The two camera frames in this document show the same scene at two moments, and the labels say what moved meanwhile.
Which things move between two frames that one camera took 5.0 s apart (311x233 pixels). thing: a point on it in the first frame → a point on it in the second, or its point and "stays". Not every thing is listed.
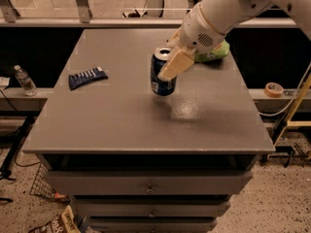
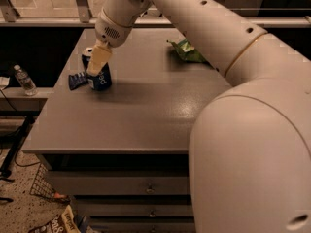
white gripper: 196,33 → 108,33
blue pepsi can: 161,87 → 102,81
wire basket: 43,186 stays
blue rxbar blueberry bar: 79,79 stays
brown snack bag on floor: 63,223 stays
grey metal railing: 10,16 stays
